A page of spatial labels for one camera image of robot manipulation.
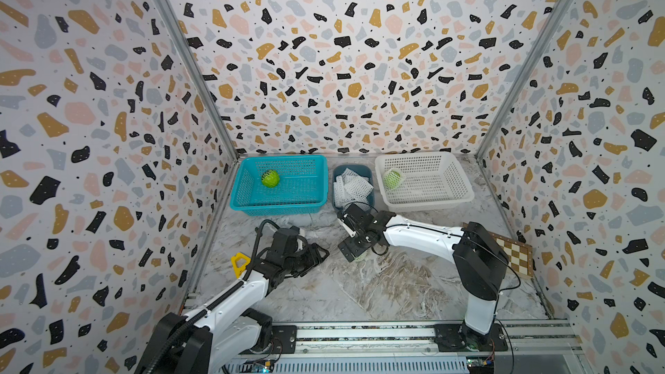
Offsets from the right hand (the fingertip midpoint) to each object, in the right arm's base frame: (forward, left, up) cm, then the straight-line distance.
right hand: (353, 244), depth 88 cm
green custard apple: (+27, -15, +3) cm, 31 cm away
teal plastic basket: (+28, +32, -3) cm, 42 cm away
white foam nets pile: (+24, +1, +1) cm, 24 cm away
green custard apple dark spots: (+27, +35, +2) cm, 44 cm away
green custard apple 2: (-8, -3, +7) cm, 11 cm away
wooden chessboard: (-3, -57, -4) cm, 57 cm away
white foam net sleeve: (+29, -19, 0) cm, 35 cm away
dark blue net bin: (+32, -4, +2) cm, 33 cm away
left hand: (-5, +8, +2) cm, 10 cm away
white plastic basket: (+33, -29, -5) cm, 44 cm away
